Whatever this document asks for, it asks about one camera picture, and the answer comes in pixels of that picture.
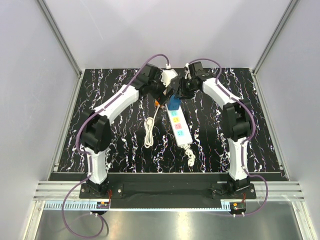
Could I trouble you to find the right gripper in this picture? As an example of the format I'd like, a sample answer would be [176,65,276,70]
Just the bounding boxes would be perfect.
[174,77,198,102]

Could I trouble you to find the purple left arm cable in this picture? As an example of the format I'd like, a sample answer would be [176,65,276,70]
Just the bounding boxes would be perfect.
[61,53,172,238]

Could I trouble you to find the white strip cord bundle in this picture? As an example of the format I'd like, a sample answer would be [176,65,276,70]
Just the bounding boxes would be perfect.
[183,144,196,167]

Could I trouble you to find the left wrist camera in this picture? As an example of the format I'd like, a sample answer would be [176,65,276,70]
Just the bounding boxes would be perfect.
[160,69,178,87]

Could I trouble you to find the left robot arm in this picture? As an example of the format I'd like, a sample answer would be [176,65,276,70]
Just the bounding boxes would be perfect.
[76,63,178,198]

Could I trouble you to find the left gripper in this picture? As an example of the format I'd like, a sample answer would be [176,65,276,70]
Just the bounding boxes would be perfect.
[148,70,175,106]

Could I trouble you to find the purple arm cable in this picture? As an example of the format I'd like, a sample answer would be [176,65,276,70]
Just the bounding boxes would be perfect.
[187,59,270,217]
[61,53,172,238]

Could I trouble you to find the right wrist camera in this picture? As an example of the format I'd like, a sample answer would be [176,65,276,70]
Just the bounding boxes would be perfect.
[184,62,190,74]

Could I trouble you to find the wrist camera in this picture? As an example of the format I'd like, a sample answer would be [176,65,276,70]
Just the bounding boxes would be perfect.
[160,69,178,87]
[184,62,190,74]

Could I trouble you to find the black marble mat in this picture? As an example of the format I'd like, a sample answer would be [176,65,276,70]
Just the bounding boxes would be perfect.
[55,68,280,173]

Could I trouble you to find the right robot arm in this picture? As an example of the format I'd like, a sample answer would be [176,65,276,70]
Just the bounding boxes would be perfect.
[177,59,256,199]

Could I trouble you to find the slotted cable duct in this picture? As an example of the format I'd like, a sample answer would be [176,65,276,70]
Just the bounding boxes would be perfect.
[44,200,243,212]

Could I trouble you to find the white orange-strip cord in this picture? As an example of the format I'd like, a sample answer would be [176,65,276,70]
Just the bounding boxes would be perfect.
[143,104,161,149]

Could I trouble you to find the blue cube adapter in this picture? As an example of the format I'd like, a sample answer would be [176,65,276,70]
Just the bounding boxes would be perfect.
[167,95,181,111]

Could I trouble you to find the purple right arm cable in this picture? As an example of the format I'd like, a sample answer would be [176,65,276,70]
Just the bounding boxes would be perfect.
[187,59,270,217]

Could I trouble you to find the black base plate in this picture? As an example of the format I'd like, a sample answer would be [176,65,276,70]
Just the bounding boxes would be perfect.
[79,173,257,207]

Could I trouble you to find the white power strip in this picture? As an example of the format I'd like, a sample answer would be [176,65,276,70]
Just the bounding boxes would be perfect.
[165,104,193,148]

